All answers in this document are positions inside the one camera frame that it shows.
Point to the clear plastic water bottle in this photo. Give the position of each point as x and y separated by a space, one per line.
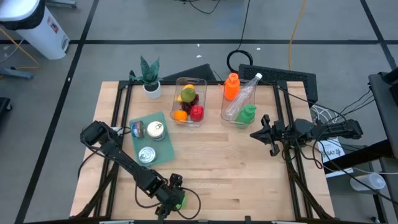
241 99

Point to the olive label tuna can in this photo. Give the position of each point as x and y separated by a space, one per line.
147 155

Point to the gray stand base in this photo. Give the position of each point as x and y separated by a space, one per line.
18 74

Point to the green apple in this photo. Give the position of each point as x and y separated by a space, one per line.
183 202

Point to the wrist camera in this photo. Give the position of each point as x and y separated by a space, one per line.
279 128
176 180

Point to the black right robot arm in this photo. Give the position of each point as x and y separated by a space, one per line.
329 129

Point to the black trash bag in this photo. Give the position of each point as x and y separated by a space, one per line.
39 17

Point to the white printed paper sheet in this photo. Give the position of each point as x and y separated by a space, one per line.
332 152

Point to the black flat panel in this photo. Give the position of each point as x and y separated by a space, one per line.
196 73

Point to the red bell pepper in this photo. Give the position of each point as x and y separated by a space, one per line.
196 113

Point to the clear plastic jug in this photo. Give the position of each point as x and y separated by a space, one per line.
368 182

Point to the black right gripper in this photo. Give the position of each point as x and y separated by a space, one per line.
276 137

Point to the green plastic bottle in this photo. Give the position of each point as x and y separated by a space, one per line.
246 115

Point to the black aluminium table frame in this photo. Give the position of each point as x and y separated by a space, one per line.
217 83

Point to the white trash bin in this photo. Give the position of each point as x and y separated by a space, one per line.
40 37

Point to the teal plastic bin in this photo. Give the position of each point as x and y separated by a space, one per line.
166 152

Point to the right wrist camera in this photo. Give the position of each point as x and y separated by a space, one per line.
279 128

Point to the clear plastic bin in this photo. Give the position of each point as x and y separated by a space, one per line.
202 90
226 109

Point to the bunch of red grapes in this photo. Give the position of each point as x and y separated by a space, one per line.
190 105

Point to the snake plant in white pot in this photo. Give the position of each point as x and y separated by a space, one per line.
152 90

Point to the orange plastic bottle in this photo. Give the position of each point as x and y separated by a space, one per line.
231 88

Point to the black floor equipment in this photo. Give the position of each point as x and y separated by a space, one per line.
3 107

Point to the orange fruit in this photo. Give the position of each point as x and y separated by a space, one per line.
181 115

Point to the blue label tin can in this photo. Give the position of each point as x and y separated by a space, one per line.
155 129
137 129

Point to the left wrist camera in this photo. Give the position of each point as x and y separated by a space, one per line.
176 180

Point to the green pear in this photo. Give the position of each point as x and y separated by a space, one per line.
188 95

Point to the yellow mango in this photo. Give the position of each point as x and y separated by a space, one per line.
186 87

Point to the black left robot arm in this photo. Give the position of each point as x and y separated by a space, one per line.
124 158

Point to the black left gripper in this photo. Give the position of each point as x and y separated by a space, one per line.
168 193

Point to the black metal cart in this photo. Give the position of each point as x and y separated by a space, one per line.
384 118

